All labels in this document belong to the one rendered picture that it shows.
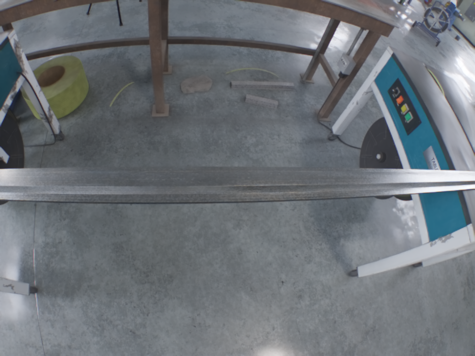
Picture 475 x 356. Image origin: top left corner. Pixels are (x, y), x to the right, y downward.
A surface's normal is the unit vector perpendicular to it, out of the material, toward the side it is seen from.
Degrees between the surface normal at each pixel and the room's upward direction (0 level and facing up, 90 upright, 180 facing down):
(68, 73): 0
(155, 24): 90
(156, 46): 90
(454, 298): 0
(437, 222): 90
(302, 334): 0
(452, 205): 90
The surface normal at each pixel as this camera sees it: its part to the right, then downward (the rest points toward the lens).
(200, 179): 0.18, -0.46
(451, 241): -0.98, -0.08
